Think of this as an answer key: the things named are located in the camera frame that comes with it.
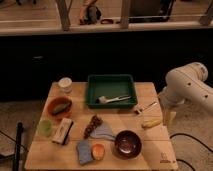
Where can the grey cloth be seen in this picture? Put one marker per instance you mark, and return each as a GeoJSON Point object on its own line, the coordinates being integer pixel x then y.
{"type": "Point", "coordinates": [103, 132]}

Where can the green pickle in bowl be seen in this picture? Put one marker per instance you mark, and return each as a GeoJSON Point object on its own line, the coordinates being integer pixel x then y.
{"type": "Point", "coordinates": [60, 108]}

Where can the orange fruit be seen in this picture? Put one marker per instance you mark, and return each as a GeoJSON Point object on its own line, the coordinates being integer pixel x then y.
{"type": "Point", "coordinates": [98, 151]}

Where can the green cup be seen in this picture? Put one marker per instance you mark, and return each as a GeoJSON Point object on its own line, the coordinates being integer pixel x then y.
{"type": "Point", "coordinates": [45, 128]}

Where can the whiteboard eraser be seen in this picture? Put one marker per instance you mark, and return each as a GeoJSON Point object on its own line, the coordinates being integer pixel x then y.
{"type": "Point", "coordinates": [62, 131]}

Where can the blue sponge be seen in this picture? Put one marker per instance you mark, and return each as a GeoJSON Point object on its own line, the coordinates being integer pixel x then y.
{"type": "Point", "coordinates": [84, 152]}

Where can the brown chocolate bar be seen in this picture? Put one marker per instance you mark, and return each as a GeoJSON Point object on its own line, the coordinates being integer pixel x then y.
{"type": "Point", "coordinates": [93, 124]}

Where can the purple bowl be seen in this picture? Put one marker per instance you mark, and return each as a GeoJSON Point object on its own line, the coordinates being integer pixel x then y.
{"type": "Point", "coordinates": [127, 144]}

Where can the white cup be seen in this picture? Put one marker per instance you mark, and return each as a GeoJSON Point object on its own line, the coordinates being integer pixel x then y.
{"type": "Point", "coordinates": [65, 84]}

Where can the orange bowl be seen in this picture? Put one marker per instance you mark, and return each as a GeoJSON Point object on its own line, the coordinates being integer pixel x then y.
{"type": "Point", "coordinates": [55, 102]}

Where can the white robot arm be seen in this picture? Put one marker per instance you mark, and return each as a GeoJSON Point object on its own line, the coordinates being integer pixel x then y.
{"type": "Point", "coordinates": [185, 83]}

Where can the yellow banana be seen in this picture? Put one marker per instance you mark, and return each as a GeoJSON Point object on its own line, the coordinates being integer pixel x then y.
{"type": "Point", "coordinates": [151, 123]}

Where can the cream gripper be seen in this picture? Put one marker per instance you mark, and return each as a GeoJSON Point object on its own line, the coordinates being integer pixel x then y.
{"type": "Point", "coordinates": [168, 117]}

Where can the black pole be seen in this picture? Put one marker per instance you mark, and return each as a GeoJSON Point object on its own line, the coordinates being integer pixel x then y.
{"type": "Point", "coordinates": [15, 166]}

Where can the green plastic tray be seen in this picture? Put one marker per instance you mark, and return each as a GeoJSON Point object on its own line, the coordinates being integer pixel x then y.
{"type": "Point", "coordinates": [110, 86]}

